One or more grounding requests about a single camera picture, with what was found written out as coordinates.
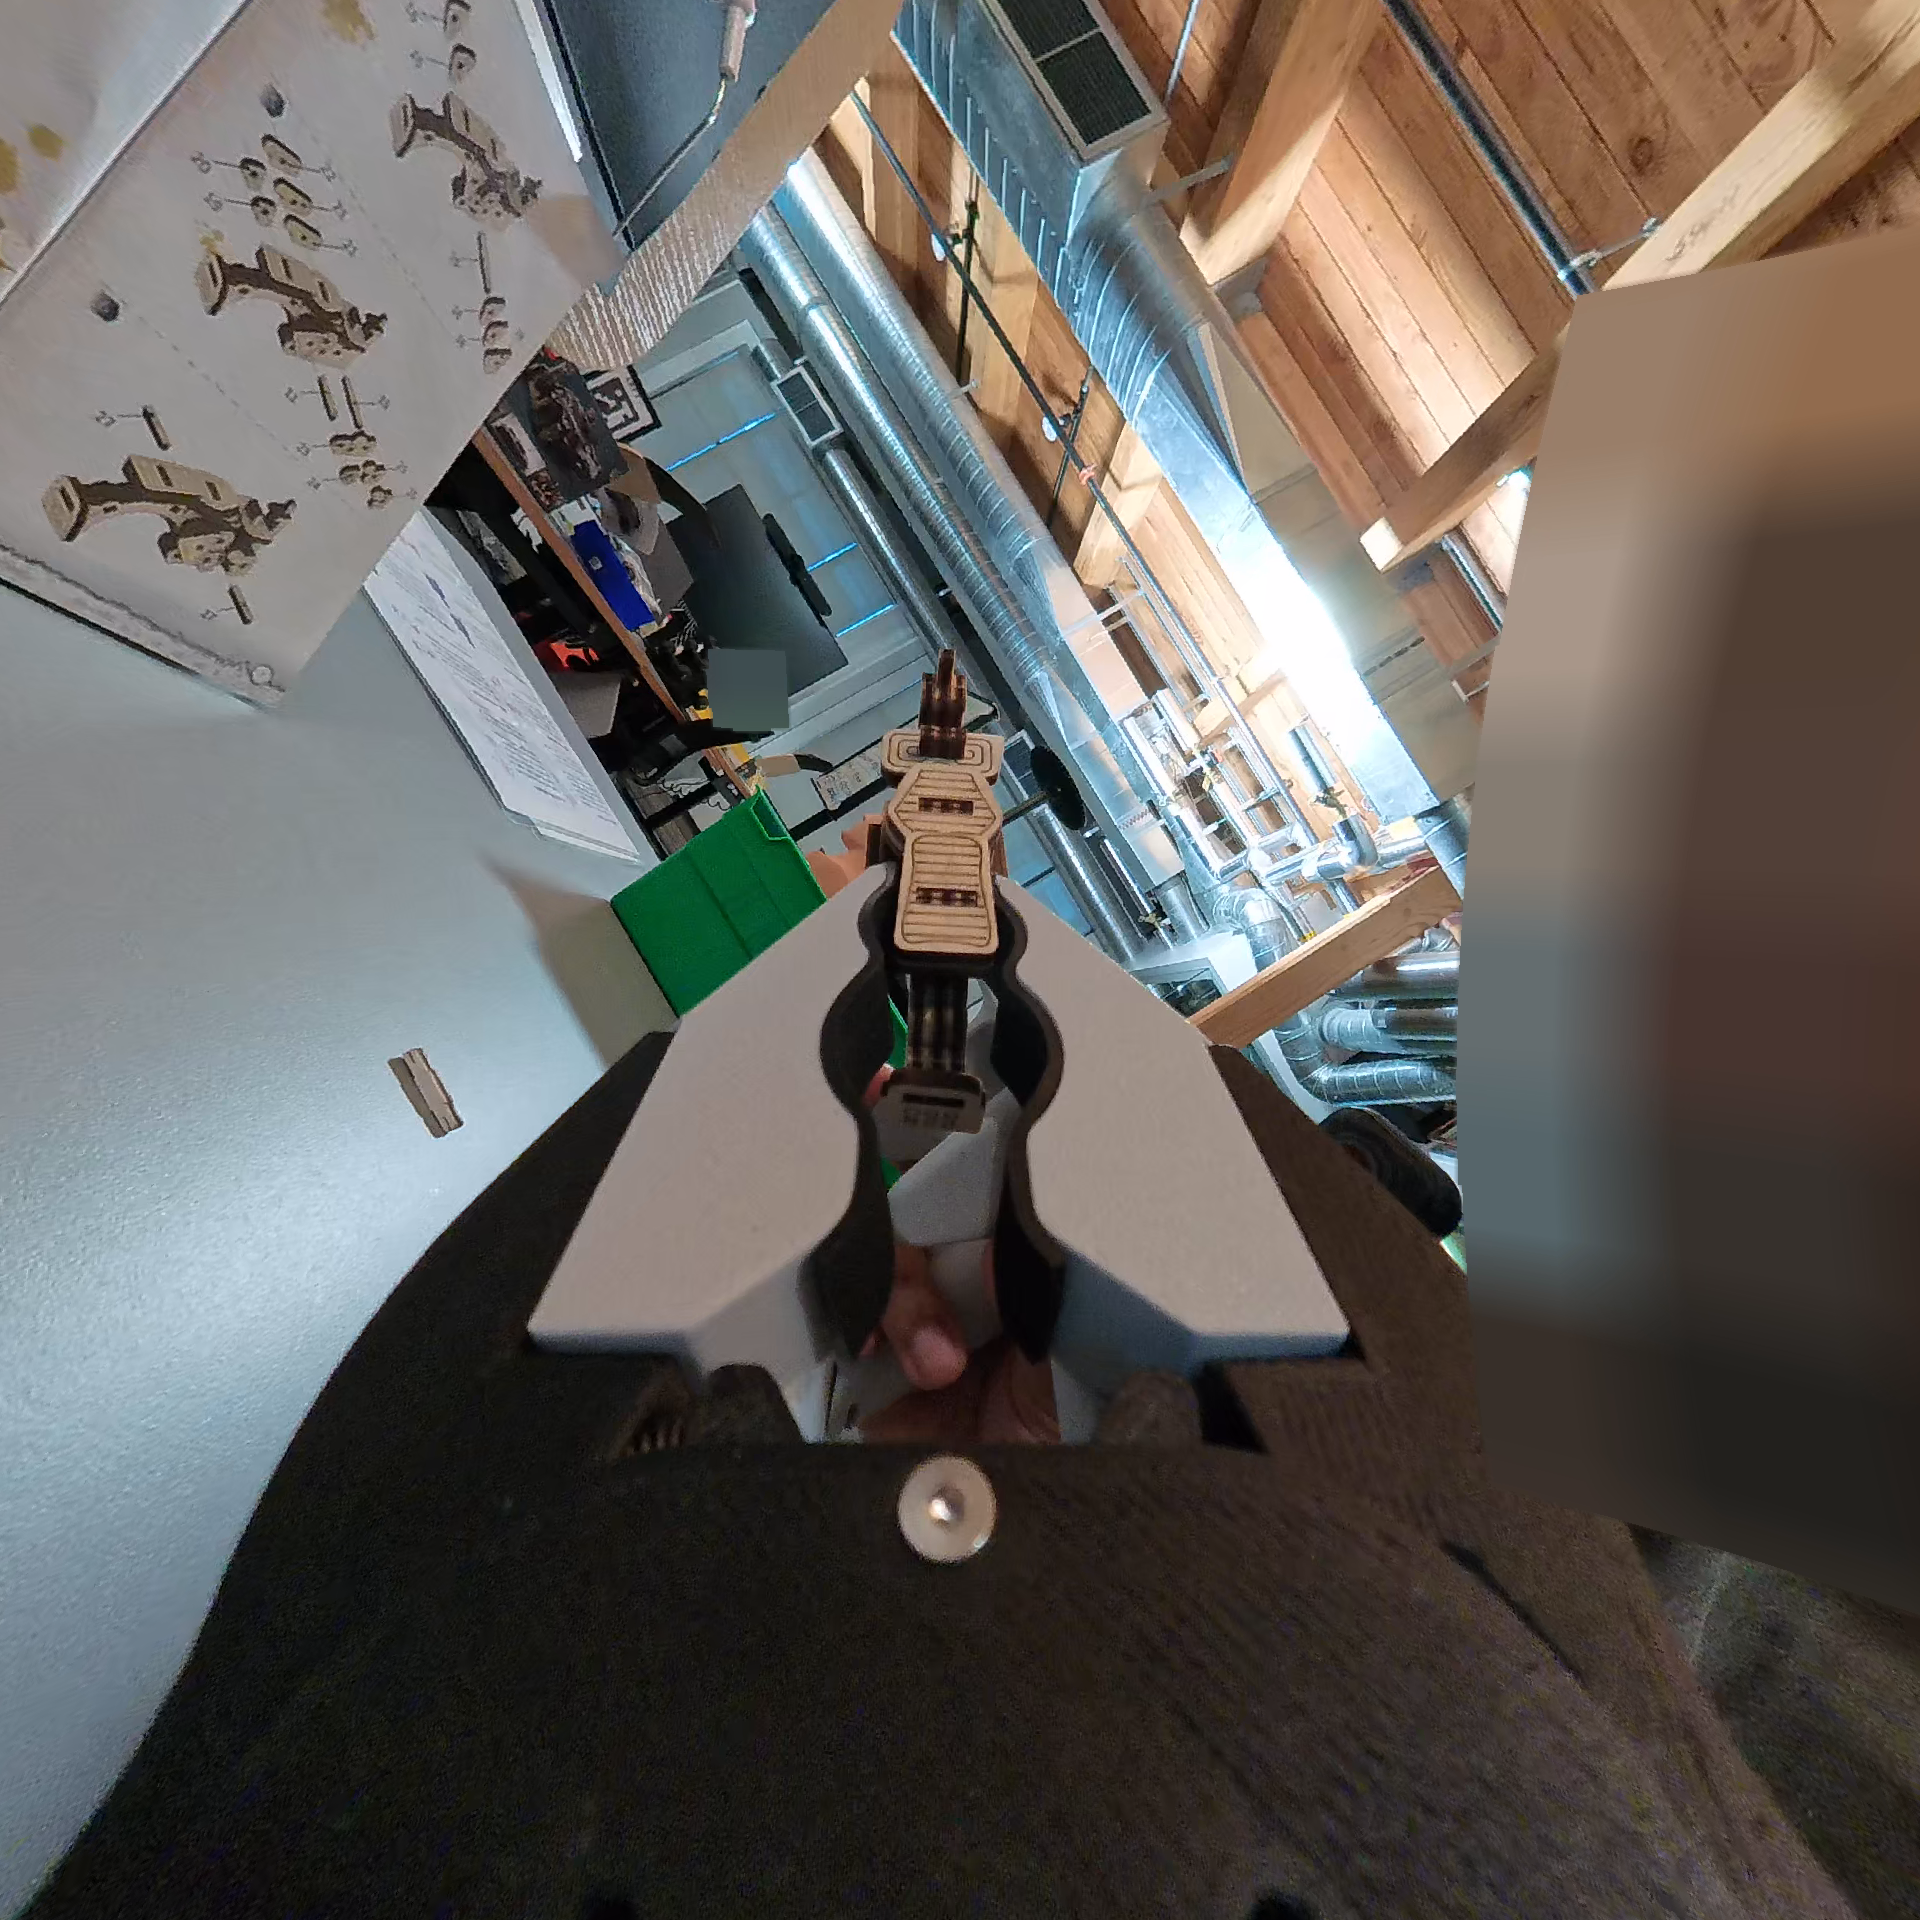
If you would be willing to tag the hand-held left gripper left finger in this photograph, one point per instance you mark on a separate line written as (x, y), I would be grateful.
(705, 1184)

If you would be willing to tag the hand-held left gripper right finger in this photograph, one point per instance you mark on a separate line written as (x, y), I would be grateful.
(1184, 1184)

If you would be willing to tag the wooden puzzle model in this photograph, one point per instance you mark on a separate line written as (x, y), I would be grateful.
(938, 879)

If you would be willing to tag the person's right hand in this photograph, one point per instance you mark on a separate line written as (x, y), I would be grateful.
(925, 1337)

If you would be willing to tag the green plastic bin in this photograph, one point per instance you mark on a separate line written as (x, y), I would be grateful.
(720, 918)

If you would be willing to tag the small wooden puzzle piece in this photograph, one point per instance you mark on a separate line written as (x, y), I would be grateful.
(425, 1094)

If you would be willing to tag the laminated white paper sheet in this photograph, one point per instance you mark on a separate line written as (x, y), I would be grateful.
(504, 692)

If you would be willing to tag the dark office board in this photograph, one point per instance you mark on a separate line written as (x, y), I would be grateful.
(757, 562)

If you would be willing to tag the black and white marker sign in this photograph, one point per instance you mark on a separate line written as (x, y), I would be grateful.
(612, 407)

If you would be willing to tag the printed assembly instruction sheet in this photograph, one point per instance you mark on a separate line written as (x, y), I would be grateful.
(376, 225)

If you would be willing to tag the black board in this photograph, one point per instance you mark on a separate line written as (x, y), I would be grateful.
(644, 89)

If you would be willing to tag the silver ventilation duct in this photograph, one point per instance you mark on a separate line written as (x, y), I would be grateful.
(1141, 300)

